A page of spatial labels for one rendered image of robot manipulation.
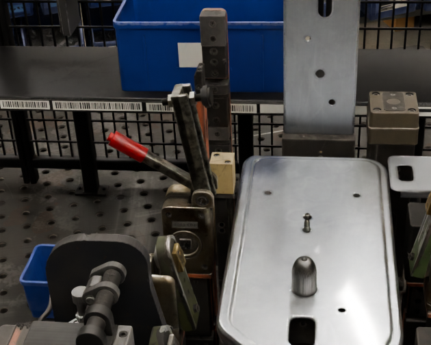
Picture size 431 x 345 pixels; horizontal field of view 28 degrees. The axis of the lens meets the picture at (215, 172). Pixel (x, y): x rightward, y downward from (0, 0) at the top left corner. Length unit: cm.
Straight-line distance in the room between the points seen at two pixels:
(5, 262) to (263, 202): 63
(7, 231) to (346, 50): 81
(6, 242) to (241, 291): 76
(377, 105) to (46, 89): 58
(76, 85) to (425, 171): 63
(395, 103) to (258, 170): 25
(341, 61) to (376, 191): 22
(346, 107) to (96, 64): 50
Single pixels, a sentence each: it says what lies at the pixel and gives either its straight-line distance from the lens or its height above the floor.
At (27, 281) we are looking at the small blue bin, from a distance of 150.
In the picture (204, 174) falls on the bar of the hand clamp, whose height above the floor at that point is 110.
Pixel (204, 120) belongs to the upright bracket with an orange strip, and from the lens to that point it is 122.
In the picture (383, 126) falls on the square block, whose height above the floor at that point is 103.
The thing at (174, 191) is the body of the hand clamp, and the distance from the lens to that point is 120.
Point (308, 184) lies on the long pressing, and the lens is 130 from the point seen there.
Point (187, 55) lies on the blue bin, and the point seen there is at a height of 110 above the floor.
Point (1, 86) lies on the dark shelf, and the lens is 160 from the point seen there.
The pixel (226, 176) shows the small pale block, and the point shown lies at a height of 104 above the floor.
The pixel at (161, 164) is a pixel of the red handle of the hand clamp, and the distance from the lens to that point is 116.
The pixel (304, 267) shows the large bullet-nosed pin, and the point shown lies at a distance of 107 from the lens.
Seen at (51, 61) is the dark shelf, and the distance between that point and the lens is 167.
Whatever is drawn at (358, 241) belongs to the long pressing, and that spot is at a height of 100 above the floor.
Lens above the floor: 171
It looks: 32 degrees down
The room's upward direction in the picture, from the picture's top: 3 degrees counter-clockwise
